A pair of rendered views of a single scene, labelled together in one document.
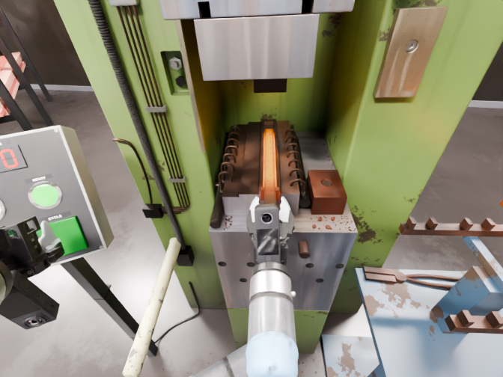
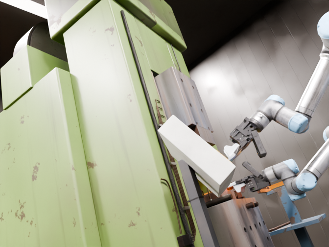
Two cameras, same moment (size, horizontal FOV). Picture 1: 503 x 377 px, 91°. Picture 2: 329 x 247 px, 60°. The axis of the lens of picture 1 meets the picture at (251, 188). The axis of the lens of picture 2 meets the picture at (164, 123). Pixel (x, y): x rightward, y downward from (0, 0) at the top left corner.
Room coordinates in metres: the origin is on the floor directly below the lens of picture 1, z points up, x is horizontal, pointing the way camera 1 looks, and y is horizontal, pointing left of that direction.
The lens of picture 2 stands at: (0.04, 1.56, 0.79)
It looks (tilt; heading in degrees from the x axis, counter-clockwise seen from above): 23 degrees up; 293
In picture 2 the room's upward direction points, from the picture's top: 17 degrees counter-clockwise
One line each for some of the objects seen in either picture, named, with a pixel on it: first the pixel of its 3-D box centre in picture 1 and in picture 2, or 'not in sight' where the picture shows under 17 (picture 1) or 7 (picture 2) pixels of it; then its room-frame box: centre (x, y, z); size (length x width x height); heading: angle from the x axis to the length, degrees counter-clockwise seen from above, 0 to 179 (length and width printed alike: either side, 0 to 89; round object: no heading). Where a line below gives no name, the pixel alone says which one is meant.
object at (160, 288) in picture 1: (158, 295); not in sight; (0.41, 0.33, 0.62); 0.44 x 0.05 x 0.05; 175
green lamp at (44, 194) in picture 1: (45, 195); not in sight; (0.39, 0.42, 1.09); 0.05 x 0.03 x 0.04; 85
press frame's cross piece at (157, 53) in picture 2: not in sight; (136, 67); (0.83, -0.10, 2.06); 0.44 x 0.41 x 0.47; 175
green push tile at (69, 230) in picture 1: (63, 237); not in sight; (0.35, 0.41, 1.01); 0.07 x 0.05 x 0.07; 110
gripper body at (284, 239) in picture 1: (270, 253); (256, 181); (0.31, -0.03, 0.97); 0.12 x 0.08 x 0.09; 175
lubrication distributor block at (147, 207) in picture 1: (153, 211); (184, 240); (0.63, 0.35, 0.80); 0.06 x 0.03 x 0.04; 85
